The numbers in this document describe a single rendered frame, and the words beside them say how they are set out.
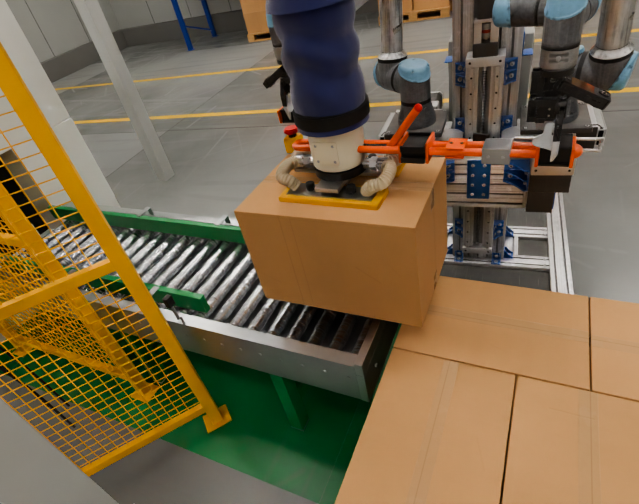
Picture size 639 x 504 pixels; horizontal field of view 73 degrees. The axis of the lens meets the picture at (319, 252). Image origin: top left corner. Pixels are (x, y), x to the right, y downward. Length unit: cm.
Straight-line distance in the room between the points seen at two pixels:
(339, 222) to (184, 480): 138
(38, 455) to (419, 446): 104
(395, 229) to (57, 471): 117
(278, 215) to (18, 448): 93
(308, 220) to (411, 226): 31
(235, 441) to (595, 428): 142
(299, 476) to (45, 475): 94
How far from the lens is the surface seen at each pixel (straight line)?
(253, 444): 213
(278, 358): 166
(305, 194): 138
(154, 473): 226
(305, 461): 202
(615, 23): 166
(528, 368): 155
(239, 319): 183
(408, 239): 122
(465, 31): 189
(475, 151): 124
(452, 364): 153
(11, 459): 146
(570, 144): 123
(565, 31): 113
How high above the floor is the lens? 178
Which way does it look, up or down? 37 degrees down
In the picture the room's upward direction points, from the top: 14 degrees counter-clockwise
